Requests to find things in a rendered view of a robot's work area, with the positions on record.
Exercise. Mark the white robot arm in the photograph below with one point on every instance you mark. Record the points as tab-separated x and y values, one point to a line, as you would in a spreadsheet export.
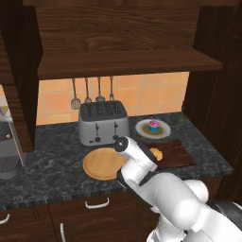
176	201

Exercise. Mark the round light wooden board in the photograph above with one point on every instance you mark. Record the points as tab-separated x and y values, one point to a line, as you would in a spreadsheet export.
102	164

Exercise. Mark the golden brown croissant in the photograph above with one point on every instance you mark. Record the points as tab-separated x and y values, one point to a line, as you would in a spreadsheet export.
158	154

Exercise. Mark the dark wooden cutting board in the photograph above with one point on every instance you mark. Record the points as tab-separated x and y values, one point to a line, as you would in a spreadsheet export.
176	154

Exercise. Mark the dark wooden overhead cabinet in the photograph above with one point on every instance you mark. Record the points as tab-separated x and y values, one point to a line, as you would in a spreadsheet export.
119	41

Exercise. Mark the dark wooden tall cabinet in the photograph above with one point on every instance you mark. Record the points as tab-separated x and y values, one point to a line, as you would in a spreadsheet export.
220	110

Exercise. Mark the dark wooden side cabinet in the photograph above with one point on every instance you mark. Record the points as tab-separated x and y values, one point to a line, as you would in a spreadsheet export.
19	78

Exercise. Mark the silver four-slot toaster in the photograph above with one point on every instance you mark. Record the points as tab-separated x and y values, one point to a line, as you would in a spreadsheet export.
104	126

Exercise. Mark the grey hanging fork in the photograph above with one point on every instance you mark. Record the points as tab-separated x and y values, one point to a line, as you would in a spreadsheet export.
111	93

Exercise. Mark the grey hanging ladle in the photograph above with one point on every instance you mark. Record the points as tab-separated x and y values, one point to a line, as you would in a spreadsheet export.
100	98

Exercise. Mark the blue pink cupcake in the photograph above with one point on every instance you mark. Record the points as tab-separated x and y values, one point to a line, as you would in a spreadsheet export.
153	126

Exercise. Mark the grey hanging spatula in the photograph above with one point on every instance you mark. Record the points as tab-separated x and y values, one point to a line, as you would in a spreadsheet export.
87	97

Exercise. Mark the white round plate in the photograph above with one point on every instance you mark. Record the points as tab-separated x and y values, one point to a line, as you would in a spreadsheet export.
164	130

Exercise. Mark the grey slotted spatula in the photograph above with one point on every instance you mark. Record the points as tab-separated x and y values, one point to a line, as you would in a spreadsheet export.
75	102

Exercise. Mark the dark wooden drawer front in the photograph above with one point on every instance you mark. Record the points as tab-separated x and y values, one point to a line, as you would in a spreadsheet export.
72	206
25	225

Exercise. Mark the dark wooden cupboard door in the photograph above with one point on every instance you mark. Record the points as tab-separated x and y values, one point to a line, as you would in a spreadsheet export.
100	230

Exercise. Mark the grey coffee machine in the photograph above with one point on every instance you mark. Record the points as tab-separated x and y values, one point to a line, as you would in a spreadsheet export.
8	148

